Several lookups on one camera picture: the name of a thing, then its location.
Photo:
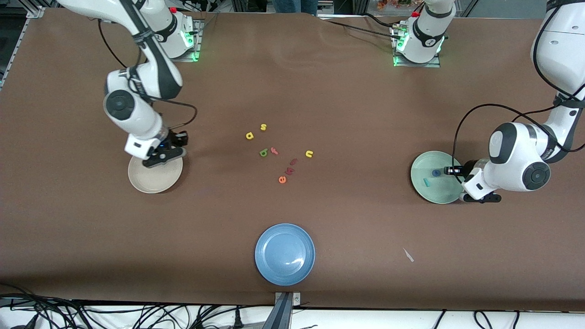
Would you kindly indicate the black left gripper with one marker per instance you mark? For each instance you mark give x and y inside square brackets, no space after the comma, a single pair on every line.
[467,169]

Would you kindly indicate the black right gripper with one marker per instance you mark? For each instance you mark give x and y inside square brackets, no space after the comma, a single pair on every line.
[172,139]

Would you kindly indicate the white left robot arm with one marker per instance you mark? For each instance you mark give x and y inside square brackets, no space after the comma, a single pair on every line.
[516,160]

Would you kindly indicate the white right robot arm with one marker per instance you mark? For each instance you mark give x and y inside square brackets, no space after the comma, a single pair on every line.
[132,114]

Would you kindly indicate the green plate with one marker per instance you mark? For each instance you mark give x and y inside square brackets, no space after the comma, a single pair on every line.
[434,194]

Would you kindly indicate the beige plate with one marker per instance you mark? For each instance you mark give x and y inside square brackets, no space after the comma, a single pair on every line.
[155,180]

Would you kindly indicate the white tape scrap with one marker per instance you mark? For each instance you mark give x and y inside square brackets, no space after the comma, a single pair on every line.
[408,255]

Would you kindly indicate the brown table cover sheet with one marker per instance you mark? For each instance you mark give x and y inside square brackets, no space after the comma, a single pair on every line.
[292,91]

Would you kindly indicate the blue plate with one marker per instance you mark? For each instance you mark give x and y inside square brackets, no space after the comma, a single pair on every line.
[284,254]

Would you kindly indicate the person in blue jeans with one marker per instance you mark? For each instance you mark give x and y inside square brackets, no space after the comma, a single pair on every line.
[295,5]

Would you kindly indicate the orange artificial flowers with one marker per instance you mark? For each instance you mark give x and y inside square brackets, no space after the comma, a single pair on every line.
[393,3]

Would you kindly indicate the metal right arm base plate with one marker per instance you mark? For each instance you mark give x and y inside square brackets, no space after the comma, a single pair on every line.
[199,41]

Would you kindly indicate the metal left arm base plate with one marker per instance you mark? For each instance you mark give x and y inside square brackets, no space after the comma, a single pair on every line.
[420,65]

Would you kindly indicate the aluminium frame rail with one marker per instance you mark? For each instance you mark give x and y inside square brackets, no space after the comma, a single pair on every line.
[16,48]

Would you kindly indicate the white rail strip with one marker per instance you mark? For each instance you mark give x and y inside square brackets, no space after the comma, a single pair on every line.
[347,17]

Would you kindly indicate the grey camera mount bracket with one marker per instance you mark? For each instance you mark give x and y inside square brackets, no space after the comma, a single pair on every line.
[283,310]

